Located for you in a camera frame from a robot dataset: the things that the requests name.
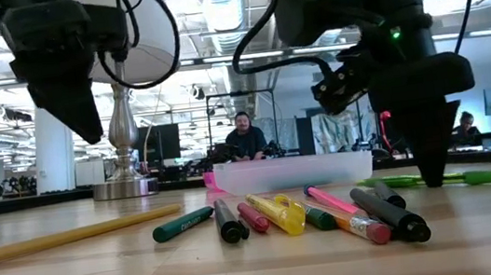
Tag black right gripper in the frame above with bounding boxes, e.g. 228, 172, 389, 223
365, 50, 487, 195

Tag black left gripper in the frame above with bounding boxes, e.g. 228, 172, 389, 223
0, 0, 109, 155

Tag black marker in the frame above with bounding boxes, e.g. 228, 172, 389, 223
348, 178, 434, 252
212, 195, 252, 247
371, 176, 408, 213

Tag light green pen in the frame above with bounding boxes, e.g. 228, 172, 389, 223
356, 162, 491, 203

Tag orange pencil pink eraser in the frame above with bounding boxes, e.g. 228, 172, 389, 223
299, 189, 395, 254

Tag pink pencil blue eraser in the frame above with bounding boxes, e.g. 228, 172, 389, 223
301, 178, 361, 221

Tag yellow pencil green end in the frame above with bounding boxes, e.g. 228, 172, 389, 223
0, 203, 187, 270

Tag green crayon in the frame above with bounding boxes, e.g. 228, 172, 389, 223
149, 204, 219, 244
303, 201, 338, 235

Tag clear pencil box pink lid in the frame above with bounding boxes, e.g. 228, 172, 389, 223
201, 144, 376, 202

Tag yellow highlighter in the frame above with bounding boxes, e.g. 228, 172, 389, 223
242, 187, 309, 243

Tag red crayon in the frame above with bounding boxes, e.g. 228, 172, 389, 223
236, 199, 272, 238

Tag clear plastic pencil box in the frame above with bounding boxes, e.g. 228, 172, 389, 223
0, 137, 491, 229

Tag person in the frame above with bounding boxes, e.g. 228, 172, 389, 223
450, 109, 482, 141
222, 109, 270, 164

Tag white shade silver table lamp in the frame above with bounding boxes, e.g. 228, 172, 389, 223
61, 0, 197, 204

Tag white pillar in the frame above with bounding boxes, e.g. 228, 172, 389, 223
27, 102, 82, 196

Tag pale patterned cloth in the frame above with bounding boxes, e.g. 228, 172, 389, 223
311, 110, 377, 156

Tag black monitor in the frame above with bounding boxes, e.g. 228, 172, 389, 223
133, 122, 184, 171

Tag long ceiling light strip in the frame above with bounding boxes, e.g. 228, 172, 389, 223
179, 38, 362, 70

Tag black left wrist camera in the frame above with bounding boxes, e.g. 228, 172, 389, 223
83, 1, 130, 54

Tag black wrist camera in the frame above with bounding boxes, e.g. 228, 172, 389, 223
307, 42, 396, 118
83, 1, 130, 54

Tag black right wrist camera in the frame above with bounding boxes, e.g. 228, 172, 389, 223
307, 42, 396, 118

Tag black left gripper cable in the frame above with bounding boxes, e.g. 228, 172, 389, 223
89, 0, 186, 95

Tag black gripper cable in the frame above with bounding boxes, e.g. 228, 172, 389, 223
89, 0, 186, 95
223, 0, 338, 94

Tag black rig frame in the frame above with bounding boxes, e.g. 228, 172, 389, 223
204, 86, 282, 166

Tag silver ceiling air duct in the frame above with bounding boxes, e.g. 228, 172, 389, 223
202, 0, 265, 114

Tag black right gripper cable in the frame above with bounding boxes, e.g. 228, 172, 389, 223
223, 0, 338, 94

